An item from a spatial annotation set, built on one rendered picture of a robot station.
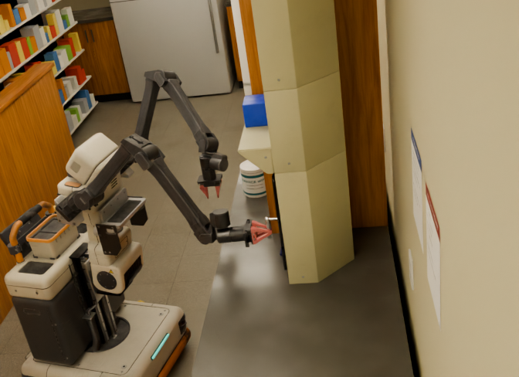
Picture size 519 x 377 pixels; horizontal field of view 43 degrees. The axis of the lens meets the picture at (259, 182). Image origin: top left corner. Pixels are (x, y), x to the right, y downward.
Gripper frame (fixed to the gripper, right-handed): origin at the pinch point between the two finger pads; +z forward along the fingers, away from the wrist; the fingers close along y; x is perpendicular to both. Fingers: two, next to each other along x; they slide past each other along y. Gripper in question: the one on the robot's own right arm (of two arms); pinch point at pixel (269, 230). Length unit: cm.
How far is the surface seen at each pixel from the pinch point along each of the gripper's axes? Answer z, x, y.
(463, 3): 52, -101, -114
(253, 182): -14, 12, 65
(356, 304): 28.9, 22.1, -19.6
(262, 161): 2.6, -30.9, -5.7
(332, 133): 27.2, -34.2, 4.2
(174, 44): -146, 43, 483
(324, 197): 21.8, -11.7, -0.3
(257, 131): 0.6, -36.2, 9.2
